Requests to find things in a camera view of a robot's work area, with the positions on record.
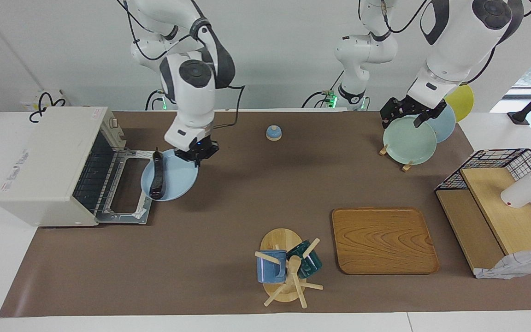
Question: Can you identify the light blue plate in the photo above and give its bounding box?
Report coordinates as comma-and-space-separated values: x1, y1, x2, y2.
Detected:
141, 148, 199, 202

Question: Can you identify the dark purple eggplant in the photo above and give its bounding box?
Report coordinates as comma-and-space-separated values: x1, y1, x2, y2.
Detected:
149, 148, 166, 200

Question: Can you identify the glass oven door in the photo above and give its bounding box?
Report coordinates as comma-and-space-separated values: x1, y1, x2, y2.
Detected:
95, 148, 154, 225

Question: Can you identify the white toaster oven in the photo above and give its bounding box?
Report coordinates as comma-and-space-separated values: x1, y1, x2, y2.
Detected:
0, 107, 128, 227

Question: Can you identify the mint green plate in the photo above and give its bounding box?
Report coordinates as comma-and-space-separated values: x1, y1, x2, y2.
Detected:
383, 115, 438, 166

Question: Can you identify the wooden plate rack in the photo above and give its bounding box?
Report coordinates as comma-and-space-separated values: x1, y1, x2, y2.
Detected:
379, 144, 414, 172

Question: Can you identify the pale blue upright plate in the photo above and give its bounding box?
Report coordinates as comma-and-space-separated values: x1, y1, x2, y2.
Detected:
426, 102, 456, 143

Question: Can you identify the yellow plate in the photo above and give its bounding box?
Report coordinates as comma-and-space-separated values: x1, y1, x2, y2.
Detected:
444, 84, 475, 123

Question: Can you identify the brown table mat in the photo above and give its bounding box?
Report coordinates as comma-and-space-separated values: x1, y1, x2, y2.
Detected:
0, 111, 531, 318

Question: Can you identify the wooden mug tree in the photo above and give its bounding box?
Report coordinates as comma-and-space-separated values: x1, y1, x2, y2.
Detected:
254, 228, 324, 308

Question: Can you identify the brown wooden tray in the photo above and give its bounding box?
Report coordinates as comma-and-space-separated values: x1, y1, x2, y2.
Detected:
331, 207, 440, 275

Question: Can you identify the dark wooden shelf board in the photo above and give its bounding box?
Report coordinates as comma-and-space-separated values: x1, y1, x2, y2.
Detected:
435, 189, 506, 276

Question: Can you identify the white cup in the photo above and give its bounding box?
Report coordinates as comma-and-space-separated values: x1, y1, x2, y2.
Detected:
500, 172, 531, 209

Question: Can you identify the blue mug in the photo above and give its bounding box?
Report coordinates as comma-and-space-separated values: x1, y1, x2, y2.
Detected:
256, 249, 288, 284

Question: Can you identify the light wooden board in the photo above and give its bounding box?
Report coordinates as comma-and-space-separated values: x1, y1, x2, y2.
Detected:
460, 167, 531, 255

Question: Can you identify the dark teal mug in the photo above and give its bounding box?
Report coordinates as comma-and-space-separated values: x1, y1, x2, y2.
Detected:
286, 240, 323, 279

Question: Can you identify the checkered grey cloth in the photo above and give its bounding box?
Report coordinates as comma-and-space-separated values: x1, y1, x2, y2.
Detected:
474, 248, 531, 280

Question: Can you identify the white power socket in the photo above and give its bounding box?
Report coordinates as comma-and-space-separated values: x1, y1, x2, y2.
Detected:
19, 89, 65, 112

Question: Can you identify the black wire basket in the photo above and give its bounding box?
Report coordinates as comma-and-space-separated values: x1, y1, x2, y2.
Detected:
435, 148, 531, 245

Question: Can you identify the metal oven wire rack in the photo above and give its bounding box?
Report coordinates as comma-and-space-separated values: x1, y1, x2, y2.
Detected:
73, 131, 130, 213

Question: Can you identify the black oven power cord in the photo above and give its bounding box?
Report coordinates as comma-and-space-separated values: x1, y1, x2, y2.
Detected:
29, 92, 68, 123

